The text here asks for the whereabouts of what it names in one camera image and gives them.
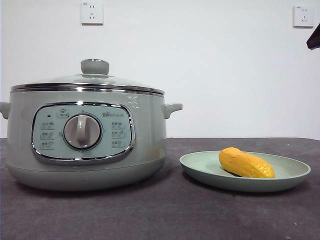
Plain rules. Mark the yellow corn cob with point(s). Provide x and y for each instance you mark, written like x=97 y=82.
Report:
x=247 y=163

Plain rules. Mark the pale green round plate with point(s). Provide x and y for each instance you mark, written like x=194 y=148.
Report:
x=200 y=166

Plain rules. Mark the glass lid with green knob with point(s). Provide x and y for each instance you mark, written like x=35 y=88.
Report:
x=95 y=67

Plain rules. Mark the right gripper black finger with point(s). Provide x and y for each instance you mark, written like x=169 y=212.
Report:
x=315 y=41

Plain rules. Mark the pale green electric steamer pot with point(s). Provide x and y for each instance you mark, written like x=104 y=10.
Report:
x=147 y=140

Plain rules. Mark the white wall socket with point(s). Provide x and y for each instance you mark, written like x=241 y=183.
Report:
x=303 y=17
x=91 y=13

